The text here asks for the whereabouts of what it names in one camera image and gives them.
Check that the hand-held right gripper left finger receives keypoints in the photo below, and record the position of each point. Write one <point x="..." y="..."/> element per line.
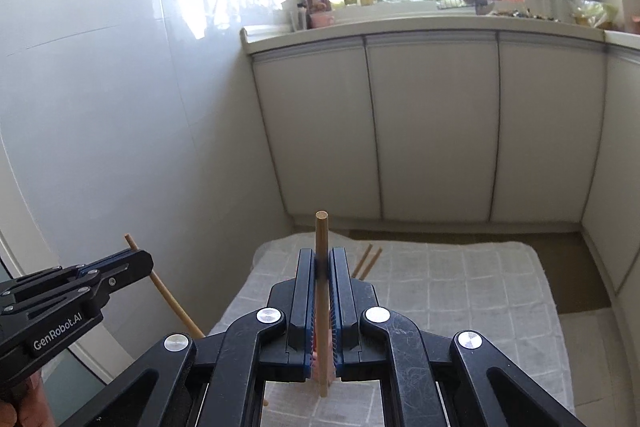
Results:
<point x="312" y="307"/>

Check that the white kitchen countertop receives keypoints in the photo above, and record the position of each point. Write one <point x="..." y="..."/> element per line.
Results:
<point x="425" y="26"/>

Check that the pink perforated utensil holder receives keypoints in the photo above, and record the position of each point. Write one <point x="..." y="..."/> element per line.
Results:
<point x="314" y="364"/>

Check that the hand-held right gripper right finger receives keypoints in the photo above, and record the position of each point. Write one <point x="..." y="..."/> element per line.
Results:
<point x="334" y="307"/>

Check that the grey checked table cloth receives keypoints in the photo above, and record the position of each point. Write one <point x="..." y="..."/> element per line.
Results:
<point x="450" y="287"/>

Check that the person's left hand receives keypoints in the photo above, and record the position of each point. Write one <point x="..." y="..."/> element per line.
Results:
<point x="32" y="404"/>

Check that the plastic bag with greens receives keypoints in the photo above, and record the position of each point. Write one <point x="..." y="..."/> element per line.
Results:
<point x="597" y="14"/>

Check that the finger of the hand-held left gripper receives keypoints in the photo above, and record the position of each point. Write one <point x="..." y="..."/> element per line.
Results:
<point x="60" y="274"/>
<point x="130" y="269"/>

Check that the white cabinet door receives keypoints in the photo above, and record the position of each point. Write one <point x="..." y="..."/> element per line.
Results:
<point x="545" y="127"/>
<point x="617" y="157"/>
<point x="315" y="127"/>
<point x="432" y="127"/>

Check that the glass jar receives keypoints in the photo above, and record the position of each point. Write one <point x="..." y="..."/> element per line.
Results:
<point x="543" y="2"/>

